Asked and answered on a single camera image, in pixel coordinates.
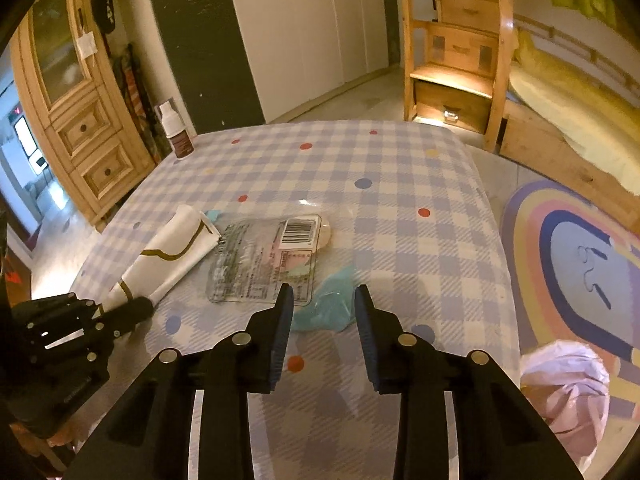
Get wooden cabinet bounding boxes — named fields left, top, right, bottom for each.
left=10, top=0, right=155, bottom=231

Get brown bottle white cap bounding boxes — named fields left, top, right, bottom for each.
left=158, top=101, right=194, bottom=159

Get white wardrobe with holes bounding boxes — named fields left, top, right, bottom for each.
left=233, top=0, right=390, bottom=122

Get clear plastic package with barcode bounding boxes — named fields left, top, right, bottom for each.
left=206, top=214, right=332, bottom=307

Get light blue plastic wrapper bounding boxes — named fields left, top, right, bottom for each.
left=292, top=266, right=355, bottom=333

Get dark green wall panel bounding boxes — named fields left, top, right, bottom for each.
left=151, top=0, right=266, bottom=133

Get wooden bunk bed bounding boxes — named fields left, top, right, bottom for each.
left=495, top=0, right=639, bottom=233

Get pink trash bag bin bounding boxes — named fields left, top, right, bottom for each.
left=520, top=340, right=611, bottom=471

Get wooden stair drawers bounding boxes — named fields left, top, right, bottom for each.
left=401, top=0, right=514, bottom=153

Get yellow bedding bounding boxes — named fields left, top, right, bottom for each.
left=510, top=29, right=639, bottom=196

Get checkered blue white tablecloth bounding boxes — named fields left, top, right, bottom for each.
left=73, top=122, right=520, bottom=479

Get rainbow oval rug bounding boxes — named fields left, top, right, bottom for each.
left=501, top=180, right=639, bottom=420

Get white paper with brown lines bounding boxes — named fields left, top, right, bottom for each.
left=102, top=205, right=220, bottom=311

